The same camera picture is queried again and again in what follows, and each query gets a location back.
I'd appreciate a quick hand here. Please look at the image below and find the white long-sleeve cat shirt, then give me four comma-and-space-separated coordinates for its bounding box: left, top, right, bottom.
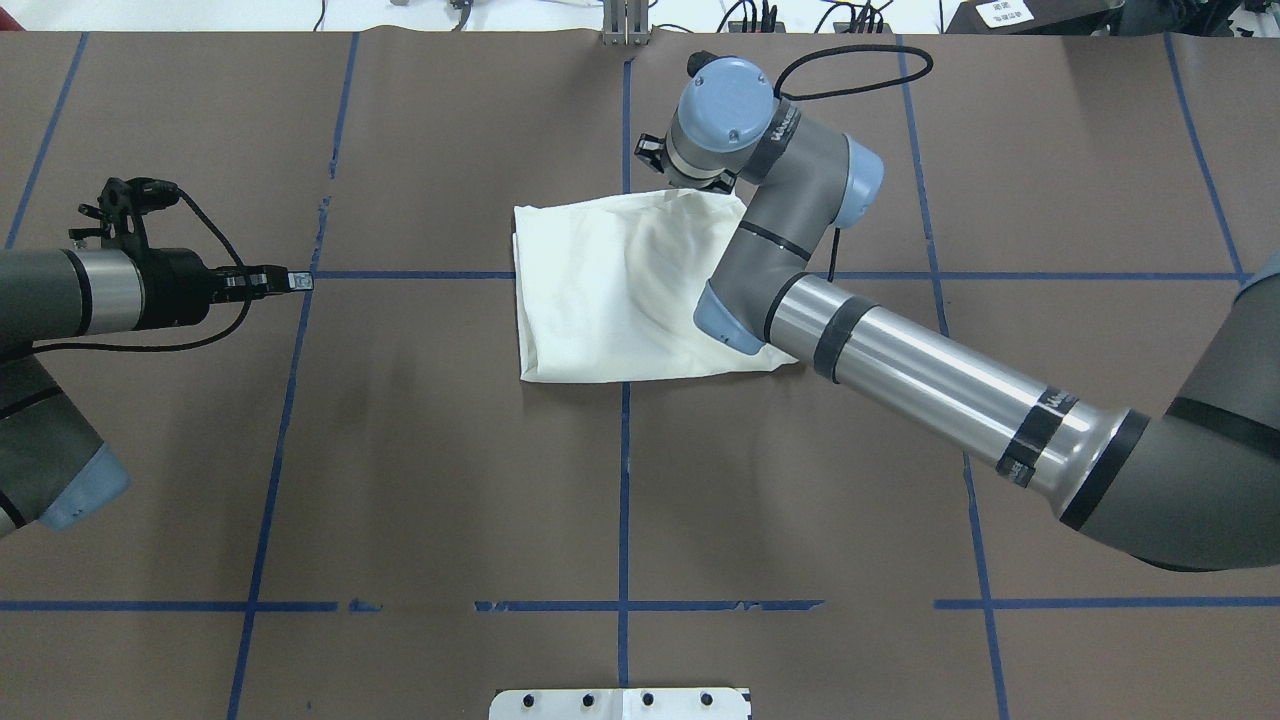
512, 190, 792, 384

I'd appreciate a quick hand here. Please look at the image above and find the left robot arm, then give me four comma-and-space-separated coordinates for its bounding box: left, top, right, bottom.
1, 177, 314, 536

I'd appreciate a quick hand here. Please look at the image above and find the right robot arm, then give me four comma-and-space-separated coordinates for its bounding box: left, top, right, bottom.
635, 51, 1279, 571

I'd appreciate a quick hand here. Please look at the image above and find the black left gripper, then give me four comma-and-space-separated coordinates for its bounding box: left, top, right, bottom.
68, 177, 314, 333

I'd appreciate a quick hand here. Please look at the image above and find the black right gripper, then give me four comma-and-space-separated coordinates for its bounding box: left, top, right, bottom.
635, 135, 737, 195

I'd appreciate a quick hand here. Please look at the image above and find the black box with label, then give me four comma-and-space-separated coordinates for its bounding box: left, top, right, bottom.
943, 1, 1125, 36

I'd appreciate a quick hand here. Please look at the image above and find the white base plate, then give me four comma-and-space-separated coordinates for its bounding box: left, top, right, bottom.
488, 687, 753, 719

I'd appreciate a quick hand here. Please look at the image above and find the aluminium frame post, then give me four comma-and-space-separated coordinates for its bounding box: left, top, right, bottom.
600, 0, 652, 47

